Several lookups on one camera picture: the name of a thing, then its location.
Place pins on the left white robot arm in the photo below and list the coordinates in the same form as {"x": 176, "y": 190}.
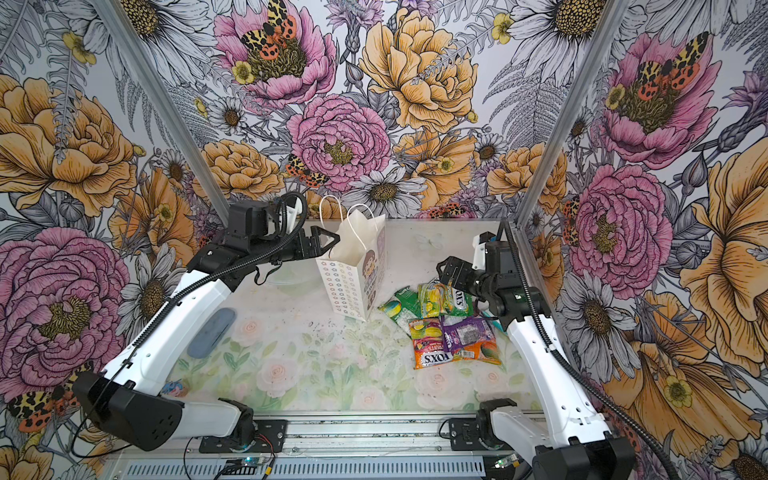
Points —
{"x": 124, "y": 399}

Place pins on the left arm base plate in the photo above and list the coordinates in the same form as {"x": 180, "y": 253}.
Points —
{"x": 259, "y": 436}

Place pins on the small green circuit board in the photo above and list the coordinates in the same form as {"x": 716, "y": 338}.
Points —
{"x": 248, "y": 466}

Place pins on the red yellow Fox's fruits bag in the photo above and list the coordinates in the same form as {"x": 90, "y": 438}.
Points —
{"x": 428, "y": 341}

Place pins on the green Fox's Spring Tea bag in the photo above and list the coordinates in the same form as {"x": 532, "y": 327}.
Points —
{"x": 431, "y": 299}

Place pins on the purple Fox's candy bag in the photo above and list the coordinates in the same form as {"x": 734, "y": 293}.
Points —
{"x": 461, "y": 332}

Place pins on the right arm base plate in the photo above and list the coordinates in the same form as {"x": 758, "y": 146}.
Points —
{"x": 464, "y": 434}

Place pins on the green Fox's candy bag rear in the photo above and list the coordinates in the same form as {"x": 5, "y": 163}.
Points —
{"x": 457, "y": 303}

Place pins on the orange snack bag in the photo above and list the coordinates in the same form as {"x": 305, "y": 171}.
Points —
{"x": 484, "y": 351}

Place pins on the aluminium front rail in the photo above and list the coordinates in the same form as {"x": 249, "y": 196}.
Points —
{"x": 350, "y": 445}

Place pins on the white printed paper bag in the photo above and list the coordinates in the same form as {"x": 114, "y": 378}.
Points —
{"x": 353, "y": 269}

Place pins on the teal snack bag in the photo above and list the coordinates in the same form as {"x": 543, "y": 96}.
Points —
{"x": 494, "y": 322}

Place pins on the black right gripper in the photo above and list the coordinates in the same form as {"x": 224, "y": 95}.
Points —
{"x": 463, "y": 270}

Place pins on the left aluminium corner post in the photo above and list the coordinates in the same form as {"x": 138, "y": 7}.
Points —
{"x": 127, "y": 41}

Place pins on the aluminium corner post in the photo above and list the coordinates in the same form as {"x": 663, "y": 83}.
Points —
{"x": 127, "y": 41}
{"x": 599, "y": 48}

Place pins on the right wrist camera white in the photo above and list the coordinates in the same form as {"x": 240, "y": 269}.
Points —
{"x": 492, "y": 255}

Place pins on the right aluminium corner post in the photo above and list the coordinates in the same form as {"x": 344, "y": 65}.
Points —
{"x": 599, "y": 48}

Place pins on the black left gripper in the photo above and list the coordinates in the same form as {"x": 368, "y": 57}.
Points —
{"x": 314, "y": 249}

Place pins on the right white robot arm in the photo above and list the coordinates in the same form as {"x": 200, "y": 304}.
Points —
{"x": 575, "y": 440}

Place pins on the green candy bag lying flat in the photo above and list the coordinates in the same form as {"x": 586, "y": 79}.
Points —
{"x": 402, "y": 308}

